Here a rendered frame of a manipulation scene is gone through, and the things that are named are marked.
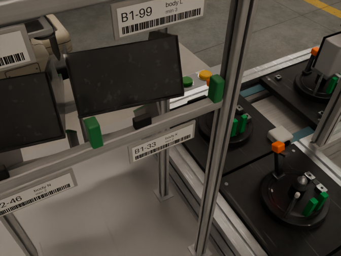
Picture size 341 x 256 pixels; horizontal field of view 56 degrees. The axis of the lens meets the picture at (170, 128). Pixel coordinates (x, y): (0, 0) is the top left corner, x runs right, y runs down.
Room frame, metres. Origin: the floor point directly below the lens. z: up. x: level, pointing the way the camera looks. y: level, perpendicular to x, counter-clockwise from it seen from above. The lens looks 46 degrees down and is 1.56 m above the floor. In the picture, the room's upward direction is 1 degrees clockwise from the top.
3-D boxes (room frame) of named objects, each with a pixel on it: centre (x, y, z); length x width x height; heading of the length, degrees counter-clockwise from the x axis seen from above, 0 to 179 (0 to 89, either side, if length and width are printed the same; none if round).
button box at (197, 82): (0.82, -0.11, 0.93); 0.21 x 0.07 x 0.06; 120
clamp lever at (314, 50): (0.80, -0.41, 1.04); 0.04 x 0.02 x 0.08; 30
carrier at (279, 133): (0.59, -0.14, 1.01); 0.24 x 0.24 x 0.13; 30
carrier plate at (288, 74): (0.76, -0.43, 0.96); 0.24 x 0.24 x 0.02; 30
